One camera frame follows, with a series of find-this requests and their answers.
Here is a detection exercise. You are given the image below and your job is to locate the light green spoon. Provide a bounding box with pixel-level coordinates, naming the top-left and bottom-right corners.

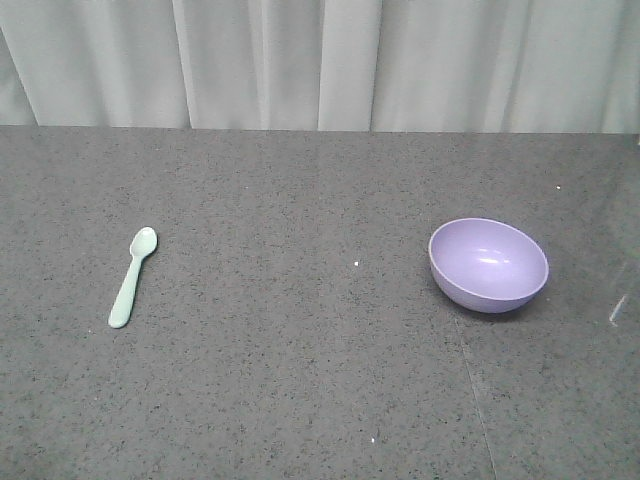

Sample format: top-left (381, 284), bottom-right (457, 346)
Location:
top-left (108, 226), bottom-right (158, 329)

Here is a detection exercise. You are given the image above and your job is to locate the purple plastic bowl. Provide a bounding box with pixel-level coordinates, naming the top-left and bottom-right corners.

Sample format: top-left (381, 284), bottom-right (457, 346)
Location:
top-left (428, 218), bottom-right (549, 314)

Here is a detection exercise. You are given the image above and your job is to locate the white curtain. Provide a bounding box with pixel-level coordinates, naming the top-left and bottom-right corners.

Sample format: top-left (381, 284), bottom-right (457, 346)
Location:
top-left (1, 1), bottom-right (639, 133)

